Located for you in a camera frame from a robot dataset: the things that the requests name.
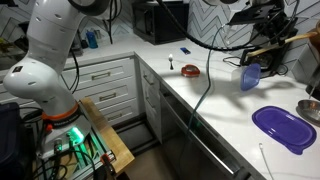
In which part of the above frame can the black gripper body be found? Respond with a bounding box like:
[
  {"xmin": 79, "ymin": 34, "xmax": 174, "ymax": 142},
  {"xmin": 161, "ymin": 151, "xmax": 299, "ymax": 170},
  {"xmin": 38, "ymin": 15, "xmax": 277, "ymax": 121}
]
[{"xmin": 263, "ymin": 13, "xmax": 299, "ymax": 43}]

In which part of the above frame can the metal spoon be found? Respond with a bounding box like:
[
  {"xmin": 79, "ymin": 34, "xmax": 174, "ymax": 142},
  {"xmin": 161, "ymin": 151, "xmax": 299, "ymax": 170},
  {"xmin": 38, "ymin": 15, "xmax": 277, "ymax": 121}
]
[{"xmin": 168, "ymin": 53, "xmax": 175, "ymax": 71}]

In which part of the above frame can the black steel coffee maker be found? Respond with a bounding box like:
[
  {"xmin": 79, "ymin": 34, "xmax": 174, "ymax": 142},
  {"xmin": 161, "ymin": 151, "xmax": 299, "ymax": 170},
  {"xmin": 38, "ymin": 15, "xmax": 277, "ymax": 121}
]
[{"xmin": 239, "ymin": 24, "xmax": 299, "ymax": 79}]

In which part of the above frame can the brown wooden utensil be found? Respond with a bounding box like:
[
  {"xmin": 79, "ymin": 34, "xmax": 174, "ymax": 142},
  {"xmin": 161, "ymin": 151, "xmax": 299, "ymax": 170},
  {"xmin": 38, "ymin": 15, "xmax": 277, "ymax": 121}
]
[{"xmin": 308, "ymin": 19, "xmax": 320, "ymax": 58}]

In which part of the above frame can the grey utensil holder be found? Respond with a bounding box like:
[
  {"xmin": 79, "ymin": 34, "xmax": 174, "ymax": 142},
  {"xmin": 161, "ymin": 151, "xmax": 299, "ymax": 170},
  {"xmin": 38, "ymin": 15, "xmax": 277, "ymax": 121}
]
[{"xmin": 291, "ymin": 43, "xmax": 320, "ymax": 86}]

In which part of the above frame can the clear plastic container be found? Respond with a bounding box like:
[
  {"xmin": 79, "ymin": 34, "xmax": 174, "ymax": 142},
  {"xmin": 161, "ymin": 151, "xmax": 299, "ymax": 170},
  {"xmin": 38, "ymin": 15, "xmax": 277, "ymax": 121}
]
[{"xmin": 229, "ymin": 66, "xmax": 251, "ymax": 91}]

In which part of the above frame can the metal bowl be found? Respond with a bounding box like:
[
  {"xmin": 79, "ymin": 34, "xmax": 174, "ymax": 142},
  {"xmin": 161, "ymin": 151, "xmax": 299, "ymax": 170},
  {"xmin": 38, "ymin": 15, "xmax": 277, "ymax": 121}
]
[{"xmin": 296, "ymin": 99, "xmax": 320, "ymax": 127}]

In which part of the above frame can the large purple lid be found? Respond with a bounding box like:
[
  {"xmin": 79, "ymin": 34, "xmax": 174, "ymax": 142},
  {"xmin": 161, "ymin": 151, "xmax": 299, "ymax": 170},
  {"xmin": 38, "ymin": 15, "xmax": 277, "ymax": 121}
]
[{"xmin": 251, "ymin": 105, "xmax": 318, "ymax": 156}]

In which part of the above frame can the black microwave oven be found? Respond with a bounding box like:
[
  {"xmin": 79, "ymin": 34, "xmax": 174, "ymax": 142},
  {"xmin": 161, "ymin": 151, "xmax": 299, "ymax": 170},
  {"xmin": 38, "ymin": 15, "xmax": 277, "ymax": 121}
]
[{"xmin": 132, "ymin": 1, "xmax": 190, "ymax": 46}]

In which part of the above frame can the narrow white drawer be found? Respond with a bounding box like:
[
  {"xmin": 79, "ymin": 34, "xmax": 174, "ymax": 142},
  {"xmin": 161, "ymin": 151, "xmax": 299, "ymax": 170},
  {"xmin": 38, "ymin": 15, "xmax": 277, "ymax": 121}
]
[
  {"xmin": 146, "ymin": 109, "xmax": 163, "ymax": 144},
  {"xmin": 139, "ymin": 61, "xmax": 162, "ymax": 101},
  {"xmin": 143, "ymin": 88, "xmax": 163, "ymax": 123}
]

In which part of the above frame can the dark dishwasher front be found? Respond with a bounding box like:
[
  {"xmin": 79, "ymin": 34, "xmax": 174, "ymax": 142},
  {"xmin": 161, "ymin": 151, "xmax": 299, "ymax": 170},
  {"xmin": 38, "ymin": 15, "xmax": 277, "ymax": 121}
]
[{"xmin": 159, "ymin": 82, "xmax": 254, "ymax": 180}]

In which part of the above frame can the wide white drawer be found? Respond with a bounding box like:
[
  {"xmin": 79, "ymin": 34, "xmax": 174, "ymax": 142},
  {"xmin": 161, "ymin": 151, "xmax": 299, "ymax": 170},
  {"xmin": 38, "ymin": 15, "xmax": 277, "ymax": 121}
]
[
  {"xmin": 96, "ymin": 98, "xmax": 141, "ymax": 126},
  {"xmin": 63, "ymin": 58, "xmax": 136, "ymax": 92},
  {"xmin": 71, "ymin": 79, "xmax": 139, "ymax": 111}
]

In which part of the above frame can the blue bottle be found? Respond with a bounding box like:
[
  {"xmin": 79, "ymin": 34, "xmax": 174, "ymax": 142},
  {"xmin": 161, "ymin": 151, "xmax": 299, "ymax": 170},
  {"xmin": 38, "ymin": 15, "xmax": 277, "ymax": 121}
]
[{"xmin": 85, "ymin": 29, "xmax": 99, "ymax": 50}]

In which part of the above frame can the wooden table top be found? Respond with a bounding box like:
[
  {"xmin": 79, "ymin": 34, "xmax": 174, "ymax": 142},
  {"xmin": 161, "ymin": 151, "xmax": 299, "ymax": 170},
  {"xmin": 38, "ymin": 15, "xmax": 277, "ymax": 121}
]
[{"xmin": 79, "ymin": 96, "xmax": 136, "ymax": 176}]

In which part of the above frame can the red black clamp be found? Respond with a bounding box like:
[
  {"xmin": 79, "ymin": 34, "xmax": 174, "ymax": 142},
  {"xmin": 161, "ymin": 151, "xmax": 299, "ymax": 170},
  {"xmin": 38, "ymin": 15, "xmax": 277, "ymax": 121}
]
[{"xmin": 99, "ymin": 153, "xmax": 118, "ymax": 178}]

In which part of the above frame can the black countertop appliance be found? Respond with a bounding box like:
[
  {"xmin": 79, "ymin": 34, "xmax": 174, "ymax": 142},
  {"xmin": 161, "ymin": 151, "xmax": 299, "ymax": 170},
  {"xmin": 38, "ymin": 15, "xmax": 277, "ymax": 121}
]
[{"xmin": 14, "ymin": 20, "xmax": 84, "ymax": 58}]

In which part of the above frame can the black storage bin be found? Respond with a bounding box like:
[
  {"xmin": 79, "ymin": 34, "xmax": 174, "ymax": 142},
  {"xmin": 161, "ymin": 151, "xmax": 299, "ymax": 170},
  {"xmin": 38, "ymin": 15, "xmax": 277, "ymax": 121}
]
[{"xmin": 0, "ymin": 101, "xmax": 34, "ymax": 180}]

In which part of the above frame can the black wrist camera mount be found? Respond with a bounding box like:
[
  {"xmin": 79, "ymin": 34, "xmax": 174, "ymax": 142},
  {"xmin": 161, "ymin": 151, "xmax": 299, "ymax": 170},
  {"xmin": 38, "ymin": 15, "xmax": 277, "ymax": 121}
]
[{"xmin": 229, "ymin": 3, "xmax": 278, "ymax": 26}]

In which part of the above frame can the black coffee maker cord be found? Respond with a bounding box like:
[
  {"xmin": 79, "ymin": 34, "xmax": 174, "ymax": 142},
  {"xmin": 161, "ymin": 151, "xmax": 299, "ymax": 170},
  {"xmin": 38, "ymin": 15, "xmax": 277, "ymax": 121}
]
[{"xmin": 222, "ymin": 55, "xmax": 289, "ymax": 77}]

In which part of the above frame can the green power cable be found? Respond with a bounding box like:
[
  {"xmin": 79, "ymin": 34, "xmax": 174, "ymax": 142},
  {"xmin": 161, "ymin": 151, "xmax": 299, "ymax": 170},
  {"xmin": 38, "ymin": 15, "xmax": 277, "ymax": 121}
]
[{"xmin": 184, "ymin": 20, "xmax": 235, "ymax": 141}]

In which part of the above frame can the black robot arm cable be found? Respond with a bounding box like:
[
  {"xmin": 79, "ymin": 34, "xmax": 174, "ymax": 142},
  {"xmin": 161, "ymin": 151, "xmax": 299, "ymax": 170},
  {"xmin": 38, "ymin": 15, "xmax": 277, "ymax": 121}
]
[{"xmin": 61, "ymin": 0, "xmax": 301, "ymax": 95}]

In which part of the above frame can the thin white cable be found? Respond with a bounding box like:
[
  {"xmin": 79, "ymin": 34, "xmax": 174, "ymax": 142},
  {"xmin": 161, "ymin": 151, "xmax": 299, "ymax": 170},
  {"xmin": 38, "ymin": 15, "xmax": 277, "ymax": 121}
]
[{"xmin": 258, "ymin": 143, "xmax": 276, "ymax": 180}]

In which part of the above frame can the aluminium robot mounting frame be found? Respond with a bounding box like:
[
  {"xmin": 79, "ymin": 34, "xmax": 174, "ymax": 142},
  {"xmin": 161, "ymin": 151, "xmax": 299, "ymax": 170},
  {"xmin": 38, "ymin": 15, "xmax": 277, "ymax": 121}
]
[{"xmin": 31, "ymin": 126, "xmax": 116, "ymax": 180}]

